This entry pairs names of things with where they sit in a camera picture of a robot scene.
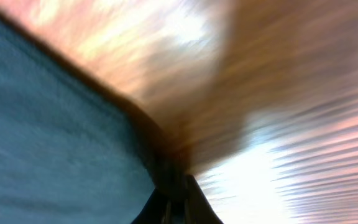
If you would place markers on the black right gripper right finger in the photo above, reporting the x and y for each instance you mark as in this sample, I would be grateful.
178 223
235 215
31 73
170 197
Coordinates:
197 207

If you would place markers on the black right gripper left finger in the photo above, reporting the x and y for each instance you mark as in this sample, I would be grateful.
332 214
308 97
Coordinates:
157 210

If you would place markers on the black t-shirt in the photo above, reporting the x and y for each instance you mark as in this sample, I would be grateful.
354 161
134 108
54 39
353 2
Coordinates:
67 155

